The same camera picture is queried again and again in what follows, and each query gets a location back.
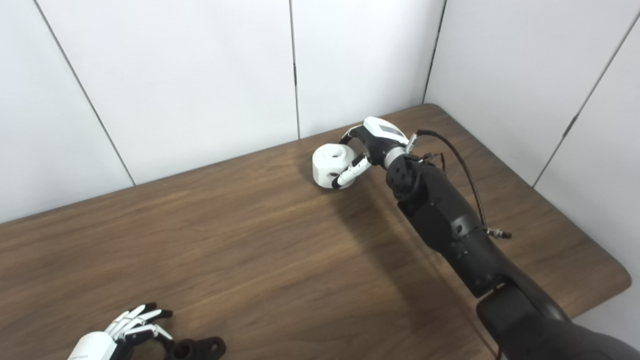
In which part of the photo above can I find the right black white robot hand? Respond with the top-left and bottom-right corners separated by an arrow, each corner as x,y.
331,116 -> 411,190

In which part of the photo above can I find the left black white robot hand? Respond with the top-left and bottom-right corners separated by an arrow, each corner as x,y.
67,302 -> 174,360

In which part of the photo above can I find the round white plastic piece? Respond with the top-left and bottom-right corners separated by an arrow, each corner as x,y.
312,142 -> 368,190

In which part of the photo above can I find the black plastic holder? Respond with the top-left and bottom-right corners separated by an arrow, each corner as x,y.
165,336 -> 227,360

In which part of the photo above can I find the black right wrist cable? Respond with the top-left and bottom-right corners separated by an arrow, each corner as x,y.
409,129 -> 513,240

